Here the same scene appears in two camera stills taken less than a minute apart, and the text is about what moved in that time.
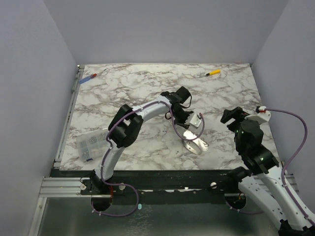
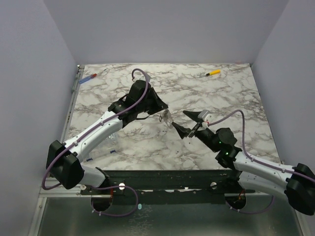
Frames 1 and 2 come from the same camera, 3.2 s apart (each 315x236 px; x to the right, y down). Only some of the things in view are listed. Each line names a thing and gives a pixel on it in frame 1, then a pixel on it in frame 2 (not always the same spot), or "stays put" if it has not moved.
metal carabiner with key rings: x=203 y=145 -> x=168 y=118
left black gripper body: x=180 y=117 -> x=141 y=106
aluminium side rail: x=72 y=98 stays put
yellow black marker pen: x=214 y=72 stays put
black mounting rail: x=156 y=187 stays put
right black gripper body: x=231 y=116 -> x=194 y=129
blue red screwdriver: x=88 y=77 stays put
